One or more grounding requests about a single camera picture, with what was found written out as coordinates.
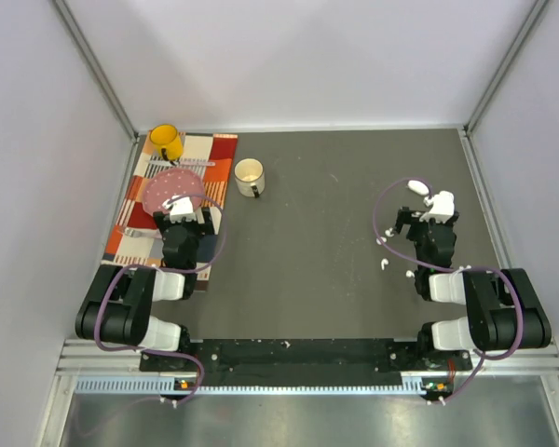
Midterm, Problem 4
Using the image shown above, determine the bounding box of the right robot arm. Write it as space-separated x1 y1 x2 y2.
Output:
394 207 552 369

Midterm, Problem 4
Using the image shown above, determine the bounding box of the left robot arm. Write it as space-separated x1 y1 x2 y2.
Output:
75 207 215 370

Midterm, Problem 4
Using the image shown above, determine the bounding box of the white oval case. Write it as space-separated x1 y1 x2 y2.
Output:
406 180 429 196

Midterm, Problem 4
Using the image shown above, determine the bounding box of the patchwork placemat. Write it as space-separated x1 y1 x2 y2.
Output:
102 133 239 291

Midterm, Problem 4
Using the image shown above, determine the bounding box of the pink dotted plate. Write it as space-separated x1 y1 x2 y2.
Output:
142 168 205 216

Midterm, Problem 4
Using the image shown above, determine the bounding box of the cream mug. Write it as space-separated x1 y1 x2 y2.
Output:
234 158 266 198

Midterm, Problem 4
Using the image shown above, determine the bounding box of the yellow mug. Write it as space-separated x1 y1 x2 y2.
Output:
149 124 184 162

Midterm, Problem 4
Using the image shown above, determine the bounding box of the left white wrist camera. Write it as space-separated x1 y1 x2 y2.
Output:
162 196 198 224

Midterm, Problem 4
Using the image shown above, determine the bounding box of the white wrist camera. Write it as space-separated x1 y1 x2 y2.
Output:
162 196 198 224
419 191 456 224

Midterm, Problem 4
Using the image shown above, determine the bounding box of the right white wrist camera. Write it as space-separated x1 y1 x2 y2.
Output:
419 191 456 224

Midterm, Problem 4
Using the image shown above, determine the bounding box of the pink handled fork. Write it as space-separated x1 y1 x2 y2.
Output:
116 226 162 239

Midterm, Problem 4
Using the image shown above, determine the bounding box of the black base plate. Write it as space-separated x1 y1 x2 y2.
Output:
139 337 474 387

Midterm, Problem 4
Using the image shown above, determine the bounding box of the grey cable duct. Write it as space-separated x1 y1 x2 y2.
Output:
74 372 453 396

